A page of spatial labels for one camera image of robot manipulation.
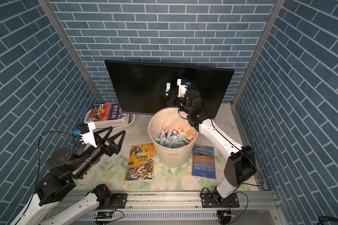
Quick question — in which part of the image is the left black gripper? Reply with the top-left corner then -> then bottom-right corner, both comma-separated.
71,125 -> 125,178

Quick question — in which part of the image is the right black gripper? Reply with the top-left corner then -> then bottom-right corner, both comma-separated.
165,92 -> 193,118

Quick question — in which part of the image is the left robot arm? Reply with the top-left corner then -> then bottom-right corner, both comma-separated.
12,124 -> 128,225

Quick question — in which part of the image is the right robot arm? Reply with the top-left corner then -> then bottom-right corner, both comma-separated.
165,89 -> 257,205

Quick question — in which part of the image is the black computer monitor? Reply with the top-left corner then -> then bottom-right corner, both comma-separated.
104,60 -> 234,118

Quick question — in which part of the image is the pile of discarded sticky notes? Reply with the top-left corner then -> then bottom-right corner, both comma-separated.
153,126 -> 196,149

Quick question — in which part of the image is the white plastic basket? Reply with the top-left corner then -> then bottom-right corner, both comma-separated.
84,110 -> 135,131

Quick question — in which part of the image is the red blue encyclopedia book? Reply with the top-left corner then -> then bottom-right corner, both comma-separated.
84,103 -> 130,125

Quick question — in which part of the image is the yellow illustrated book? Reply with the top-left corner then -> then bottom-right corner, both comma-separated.
124,143 -> 155,181

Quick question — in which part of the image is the white lined trash bin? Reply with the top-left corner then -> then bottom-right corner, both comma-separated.
148,107 -> 199,167

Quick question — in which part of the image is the small green circuit board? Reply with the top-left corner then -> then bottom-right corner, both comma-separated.
94,211 -> 113,220

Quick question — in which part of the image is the blue sea cover book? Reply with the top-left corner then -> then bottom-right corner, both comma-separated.
192,144 -> 216,179

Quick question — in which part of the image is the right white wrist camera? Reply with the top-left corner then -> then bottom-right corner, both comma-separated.
177,79 -> 191,97

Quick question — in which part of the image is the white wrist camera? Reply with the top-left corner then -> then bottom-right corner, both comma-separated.
177,79 -> 191,97
73,122 -> 97,148

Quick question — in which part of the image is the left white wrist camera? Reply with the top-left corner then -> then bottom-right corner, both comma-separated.
73,122 -> 97,148

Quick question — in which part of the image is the aluminium mounting rail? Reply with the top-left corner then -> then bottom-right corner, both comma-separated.
45,190 -> 282,223

